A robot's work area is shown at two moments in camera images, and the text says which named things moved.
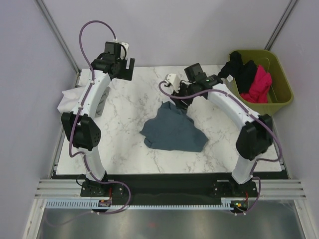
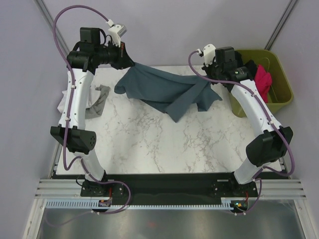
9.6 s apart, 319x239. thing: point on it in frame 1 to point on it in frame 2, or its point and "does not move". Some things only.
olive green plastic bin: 280,93 does not move
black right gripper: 178,102 to 208,69
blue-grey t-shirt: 171,129 to 168,92
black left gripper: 126,74 to 123,60
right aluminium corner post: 287,11 does not move
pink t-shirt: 259,90 does not move
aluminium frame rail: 267,188 does not move
